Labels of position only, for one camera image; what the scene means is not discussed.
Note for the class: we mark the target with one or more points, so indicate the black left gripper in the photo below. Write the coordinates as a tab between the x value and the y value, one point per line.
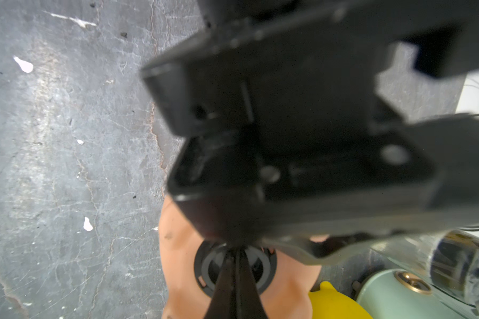
288	145

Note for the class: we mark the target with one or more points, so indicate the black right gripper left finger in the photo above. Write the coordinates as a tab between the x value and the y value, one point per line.
223	302

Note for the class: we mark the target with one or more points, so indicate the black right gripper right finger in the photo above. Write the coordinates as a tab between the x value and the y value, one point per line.
249	304

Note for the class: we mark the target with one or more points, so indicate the pink piggy bank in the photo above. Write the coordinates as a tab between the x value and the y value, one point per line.
286	297

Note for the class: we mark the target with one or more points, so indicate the black round plug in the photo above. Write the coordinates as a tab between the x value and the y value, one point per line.
209	259

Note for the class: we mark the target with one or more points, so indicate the yellow piggy bank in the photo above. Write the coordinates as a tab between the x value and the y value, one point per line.
328	303

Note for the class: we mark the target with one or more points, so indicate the mint green toaster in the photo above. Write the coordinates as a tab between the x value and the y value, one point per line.
395	293

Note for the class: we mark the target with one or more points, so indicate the glass sugar jar with spoon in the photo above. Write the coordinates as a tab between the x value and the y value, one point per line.
447	260

